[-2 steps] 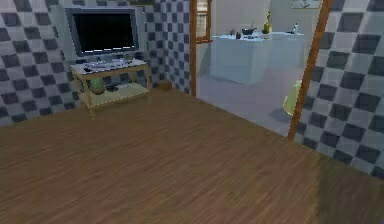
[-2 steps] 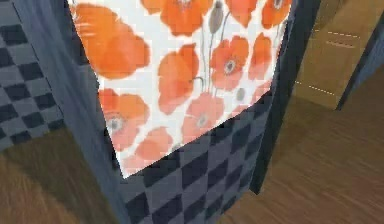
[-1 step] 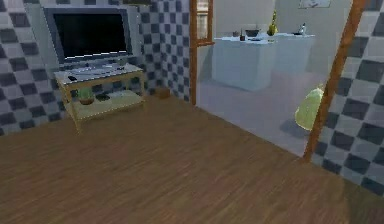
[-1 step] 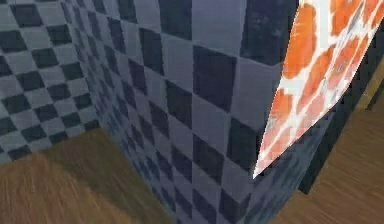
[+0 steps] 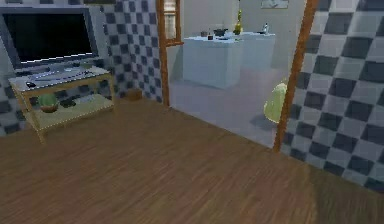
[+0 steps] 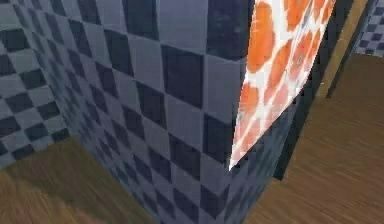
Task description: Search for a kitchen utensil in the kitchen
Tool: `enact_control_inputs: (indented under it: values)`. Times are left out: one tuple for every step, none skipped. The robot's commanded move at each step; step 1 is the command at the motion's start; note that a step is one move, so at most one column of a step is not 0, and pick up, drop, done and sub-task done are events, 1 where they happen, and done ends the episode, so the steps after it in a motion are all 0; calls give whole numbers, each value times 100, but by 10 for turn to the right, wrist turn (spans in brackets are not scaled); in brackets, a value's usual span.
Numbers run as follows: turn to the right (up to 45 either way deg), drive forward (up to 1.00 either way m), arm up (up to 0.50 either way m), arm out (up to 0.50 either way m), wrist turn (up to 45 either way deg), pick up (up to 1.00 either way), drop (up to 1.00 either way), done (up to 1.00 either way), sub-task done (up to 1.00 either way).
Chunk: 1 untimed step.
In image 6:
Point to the orange and white wall picture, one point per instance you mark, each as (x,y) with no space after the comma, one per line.
(276,70)

